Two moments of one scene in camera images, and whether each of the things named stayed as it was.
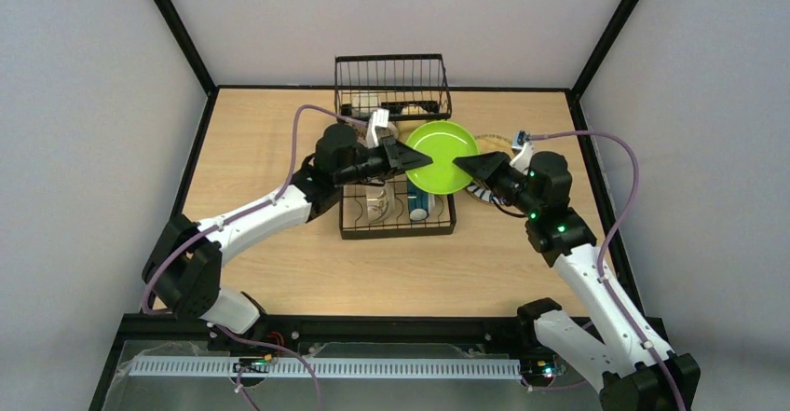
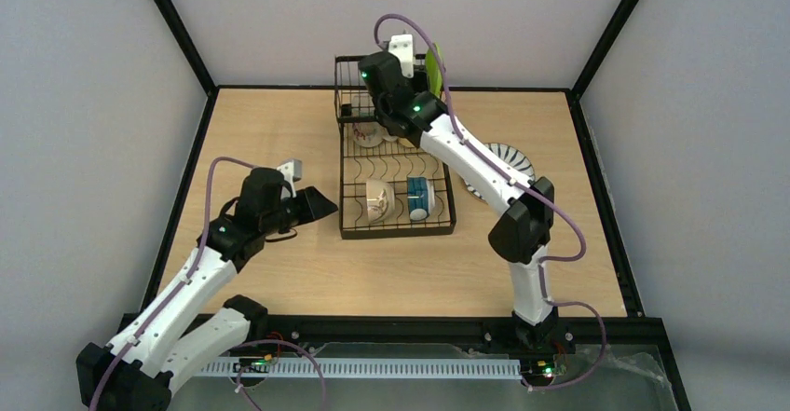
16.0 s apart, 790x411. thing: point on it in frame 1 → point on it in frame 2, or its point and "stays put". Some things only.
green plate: (442, 143) → (433, 69)
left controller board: (252, 364) stays put
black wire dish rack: (412, 88) stays put
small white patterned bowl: (380, 202) stays put
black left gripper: (383, 158) → (299, 207)
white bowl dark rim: (420, 203) stays put
